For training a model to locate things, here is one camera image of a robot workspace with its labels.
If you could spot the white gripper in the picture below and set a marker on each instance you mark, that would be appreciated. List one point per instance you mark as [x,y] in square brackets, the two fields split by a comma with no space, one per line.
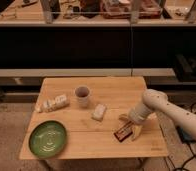
[138,117]

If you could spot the black and orange eraser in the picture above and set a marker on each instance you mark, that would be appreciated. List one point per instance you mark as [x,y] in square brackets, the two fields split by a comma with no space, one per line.
[124,132]

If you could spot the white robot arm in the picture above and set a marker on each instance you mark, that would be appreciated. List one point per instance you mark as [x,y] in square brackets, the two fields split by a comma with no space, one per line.
[157,101]

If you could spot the white sponge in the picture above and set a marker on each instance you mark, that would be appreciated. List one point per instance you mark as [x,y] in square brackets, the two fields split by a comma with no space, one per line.
[99,111]

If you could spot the white cup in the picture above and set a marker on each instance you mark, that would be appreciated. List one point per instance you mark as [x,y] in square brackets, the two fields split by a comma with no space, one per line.
[82,94]

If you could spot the wooden table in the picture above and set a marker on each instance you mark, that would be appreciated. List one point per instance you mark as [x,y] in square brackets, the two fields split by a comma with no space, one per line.
[92,139]

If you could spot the black foot pedal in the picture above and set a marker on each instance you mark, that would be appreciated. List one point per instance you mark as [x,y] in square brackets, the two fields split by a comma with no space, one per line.
[184,137]

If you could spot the green plate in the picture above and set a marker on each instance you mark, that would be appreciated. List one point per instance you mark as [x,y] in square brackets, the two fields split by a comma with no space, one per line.
[48,139]

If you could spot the white plastic bottle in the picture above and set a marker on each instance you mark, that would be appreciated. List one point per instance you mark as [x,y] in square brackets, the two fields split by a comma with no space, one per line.
[50,105]

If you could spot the wooden bench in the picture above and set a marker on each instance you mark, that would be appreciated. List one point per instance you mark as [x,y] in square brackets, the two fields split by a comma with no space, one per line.
[34,76]

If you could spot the cluttered background shelf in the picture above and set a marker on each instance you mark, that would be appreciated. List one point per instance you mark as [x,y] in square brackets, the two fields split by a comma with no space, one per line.
[99,13]

